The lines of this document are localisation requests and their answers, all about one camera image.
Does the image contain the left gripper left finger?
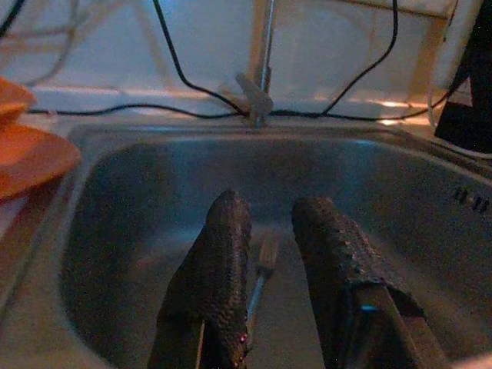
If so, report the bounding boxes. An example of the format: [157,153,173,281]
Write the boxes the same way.
[148,190,253,369]

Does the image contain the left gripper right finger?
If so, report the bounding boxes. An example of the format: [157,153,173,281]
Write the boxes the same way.
[291,196,450,369]

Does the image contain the steel fork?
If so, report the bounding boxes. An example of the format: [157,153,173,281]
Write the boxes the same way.
[245,238,280,335]

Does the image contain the steel sink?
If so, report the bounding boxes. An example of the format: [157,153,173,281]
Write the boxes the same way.
[0,118,492,369]

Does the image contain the orange plate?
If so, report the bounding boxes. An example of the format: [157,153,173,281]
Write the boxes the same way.
[0,121,82,203]

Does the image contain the steel faucet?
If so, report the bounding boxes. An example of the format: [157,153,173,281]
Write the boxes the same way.
[221,0,276,128]

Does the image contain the black countertop appliance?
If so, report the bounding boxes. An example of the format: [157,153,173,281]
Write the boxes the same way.
[434,0,492,155]

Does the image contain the orange bowl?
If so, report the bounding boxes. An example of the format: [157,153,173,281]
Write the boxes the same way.
[0,76,38,128]

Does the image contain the black power cable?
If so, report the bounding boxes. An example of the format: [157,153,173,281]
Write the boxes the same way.
[324,0,399,115]
[152,0,251,116]
[28,82,464,121]

